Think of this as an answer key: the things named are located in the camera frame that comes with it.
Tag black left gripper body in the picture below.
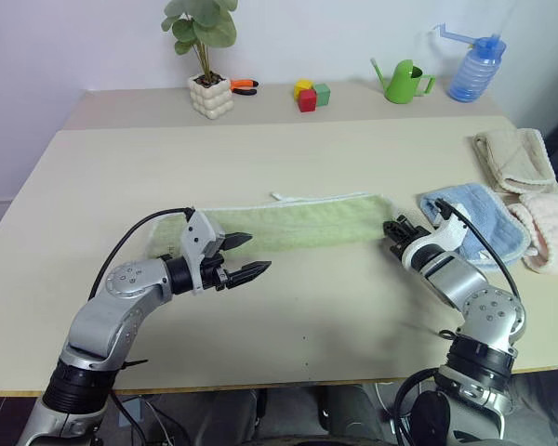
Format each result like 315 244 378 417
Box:
199 253 234 292

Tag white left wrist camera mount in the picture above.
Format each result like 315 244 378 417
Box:
179 209 228 297

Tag green toy cube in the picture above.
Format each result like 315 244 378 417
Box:
312 82 332 108

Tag green plant in white pot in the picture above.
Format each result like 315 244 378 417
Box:
161 0 240 121

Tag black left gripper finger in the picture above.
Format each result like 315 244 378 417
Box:
222 231 254 255
227 260 273 287

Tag red toy cube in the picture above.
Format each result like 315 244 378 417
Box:
298 88 319 114

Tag light blue towel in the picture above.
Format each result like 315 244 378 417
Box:
417 182 532 272

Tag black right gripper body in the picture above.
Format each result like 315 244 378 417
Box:
390 216 432 257

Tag blue plastic spray bottle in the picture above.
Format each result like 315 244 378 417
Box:
429 22 509 104

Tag green watering can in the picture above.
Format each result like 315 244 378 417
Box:
369 57 437 105

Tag light green towel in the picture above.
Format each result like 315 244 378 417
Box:
144 190 397 259

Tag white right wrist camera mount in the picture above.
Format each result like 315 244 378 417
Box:
402 214 472 262

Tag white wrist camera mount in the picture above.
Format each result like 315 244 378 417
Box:
179 209 228 297
402 214 472 262

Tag folded beige towel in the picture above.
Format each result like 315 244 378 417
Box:
472 127 558 194

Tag orange handled pliers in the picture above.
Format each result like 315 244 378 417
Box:
229 77 260 98

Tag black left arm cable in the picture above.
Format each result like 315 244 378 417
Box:
88 207 197 299

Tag light pink towel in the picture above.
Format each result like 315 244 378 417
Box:
494 187 558 279

